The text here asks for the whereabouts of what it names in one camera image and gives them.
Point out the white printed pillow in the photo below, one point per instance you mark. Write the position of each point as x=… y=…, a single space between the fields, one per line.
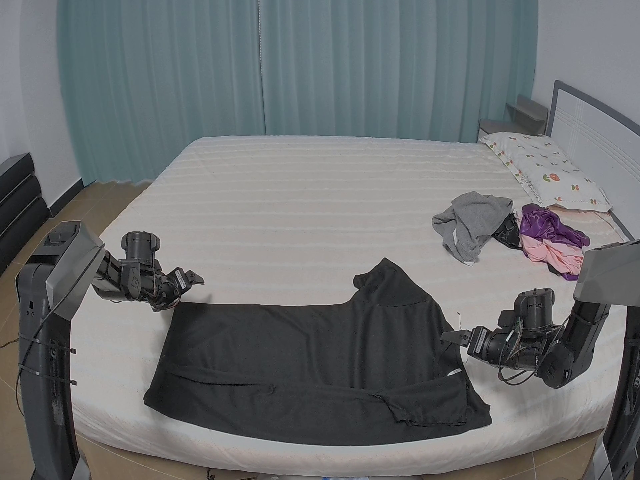
x=545 y=165

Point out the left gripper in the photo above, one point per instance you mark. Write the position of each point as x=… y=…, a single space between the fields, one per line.
x=172 y=297

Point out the grey garment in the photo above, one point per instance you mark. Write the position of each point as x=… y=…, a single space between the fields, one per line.
x=472 y=215

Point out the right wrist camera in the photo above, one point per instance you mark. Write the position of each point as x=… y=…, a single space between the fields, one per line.
x=479 y=340

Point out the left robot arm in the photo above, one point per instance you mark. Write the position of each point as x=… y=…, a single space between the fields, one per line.
x=50 y=368

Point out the bed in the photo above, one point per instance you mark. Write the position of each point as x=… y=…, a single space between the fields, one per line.
x=310 y=198

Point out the blue-green curtain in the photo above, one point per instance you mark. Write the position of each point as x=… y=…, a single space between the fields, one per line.
x=160 y=68
x=400 y=53

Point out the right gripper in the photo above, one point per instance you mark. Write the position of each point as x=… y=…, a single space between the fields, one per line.
x=494 y=348

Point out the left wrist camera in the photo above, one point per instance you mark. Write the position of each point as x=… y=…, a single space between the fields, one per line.
x=182 y=279

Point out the black T-shirt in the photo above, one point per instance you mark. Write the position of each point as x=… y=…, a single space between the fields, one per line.
x=300 y=348

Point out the black chest of drawers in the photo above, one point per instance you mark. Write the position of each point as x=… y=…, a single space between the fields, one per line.
x=20 y=203

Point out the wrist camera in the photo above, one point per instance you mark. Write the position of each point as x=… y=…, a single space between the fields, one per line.
x=479 y=340
x=182 y=279

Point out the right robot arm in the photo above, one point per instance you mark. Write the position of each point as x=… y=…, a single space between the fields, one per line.
x=607 y=273

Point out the pile of clothes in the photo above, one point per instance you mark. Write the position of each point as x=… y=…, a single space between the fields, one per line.
x=542 y=230

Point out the grey bedside table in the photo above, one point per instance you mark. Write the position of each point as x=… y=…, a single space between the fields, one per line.
x=520 y=119

